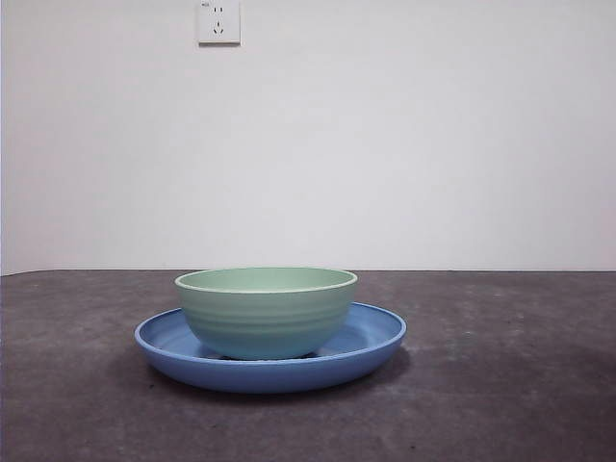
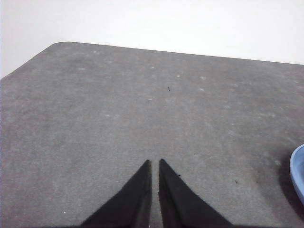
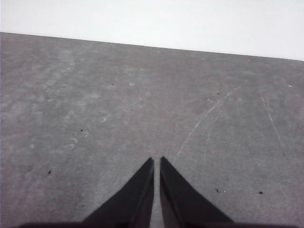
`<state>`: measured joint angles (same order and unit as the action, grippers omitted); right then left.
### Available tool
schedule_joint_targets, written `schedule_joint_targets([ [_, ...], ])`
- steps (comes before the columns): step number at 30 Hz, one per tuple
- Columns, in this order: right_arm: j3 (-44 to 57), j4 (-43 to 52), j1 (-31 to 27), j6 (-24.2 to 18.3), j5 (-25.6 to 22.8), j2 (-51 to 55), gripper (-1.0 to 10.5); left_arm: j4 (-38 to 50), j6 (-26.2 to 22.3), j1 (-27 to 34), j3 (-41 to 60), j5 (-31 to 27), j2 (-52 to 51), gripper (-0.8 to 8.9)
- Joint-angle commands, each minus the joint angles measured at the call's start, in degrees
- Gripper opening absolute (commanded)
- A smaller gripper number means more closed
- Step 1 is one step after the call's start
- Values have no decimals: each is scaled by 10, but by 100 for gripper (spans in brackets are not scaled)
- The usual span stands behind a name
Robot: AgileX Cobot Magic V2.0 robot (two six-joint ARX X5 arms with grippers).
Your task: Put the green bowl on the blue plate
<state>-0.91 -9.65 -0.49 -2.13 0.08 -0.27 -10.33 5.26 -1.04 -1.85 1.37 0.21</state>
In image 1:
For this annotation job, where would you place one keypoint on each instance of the green ribbed bowl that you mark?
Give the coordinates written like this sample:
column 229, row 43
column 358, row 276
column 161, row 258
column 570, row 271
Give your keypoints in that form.
column 264, row 322

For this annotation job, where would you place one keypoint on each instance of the blue round plate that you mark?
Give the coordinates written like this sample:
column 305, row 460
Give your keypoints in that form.
column 269, row 377

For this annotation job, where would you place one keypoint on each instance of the white wall socket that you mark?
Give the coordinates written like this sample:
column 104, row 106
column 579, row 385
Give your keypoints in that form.
column 220, row 24

